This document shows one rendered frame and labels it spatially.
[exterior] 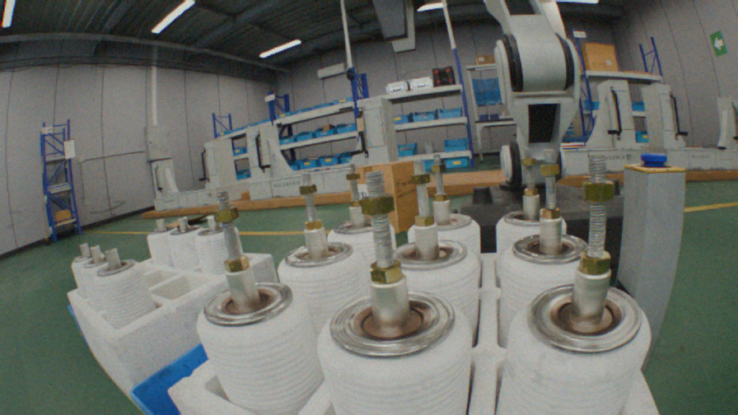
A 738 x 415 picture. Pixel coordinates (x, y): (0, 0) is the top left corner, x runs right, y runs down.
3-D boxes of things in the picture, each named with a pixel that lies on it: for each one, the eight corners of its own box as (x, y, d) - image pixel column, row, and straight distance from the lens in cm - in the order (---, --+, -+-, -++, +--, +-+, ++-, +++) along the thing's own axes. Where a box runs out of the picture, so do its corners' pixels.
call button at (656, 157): (636, 169, 42) (635, 152, 42) (657, 168, 45) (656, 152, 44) (651, 172, 39) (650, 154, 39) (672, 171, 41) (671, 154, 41)
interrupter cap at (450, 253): (478, 264, 27) (478, 257, 26) (392, 279, 25) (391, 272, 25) (454, 241, 33) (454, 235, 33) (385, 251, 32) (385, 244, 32)
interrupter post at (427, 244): (443, 260, 28) (441, 225, 27) (418, 263, 28) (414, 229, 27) (436, 252, 31) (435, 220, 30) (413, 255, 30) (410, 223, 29)
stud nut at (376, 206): (369, 217, 15) (367, 200, 15) (355, 213, 17) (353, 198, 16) (403, 209, 16) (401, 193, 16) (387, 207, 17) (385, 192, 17)
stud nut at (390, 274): (378, 287, 16) (376, 272, 16) (365, 277, 18) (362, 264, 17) (409, 277, 17) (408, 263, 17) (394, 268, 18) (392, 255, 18)
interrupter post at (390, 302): (391, 341, 18) (385, 290, 16) (365, 327, 19) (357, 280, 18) (420, 323, 19) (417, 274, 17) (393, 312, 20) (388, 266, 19)
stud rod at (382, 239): (386, 307, 17) (369, 173, 15) (378, 301, 18) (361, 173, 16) (401, 302, 18) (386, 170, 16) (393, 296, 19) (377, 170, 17)
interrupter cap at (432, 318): (389, 384, 15) (387, 374, 14) (308, 328, 20) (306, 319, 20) (479, 315, 19) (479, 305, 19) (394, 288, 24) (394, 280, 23)
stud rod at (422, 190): (432, 242, 28) (423, 159, 27) (421, 243, 28) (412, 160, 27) (432, 239, 29) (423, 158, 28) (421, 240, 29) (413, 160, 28)
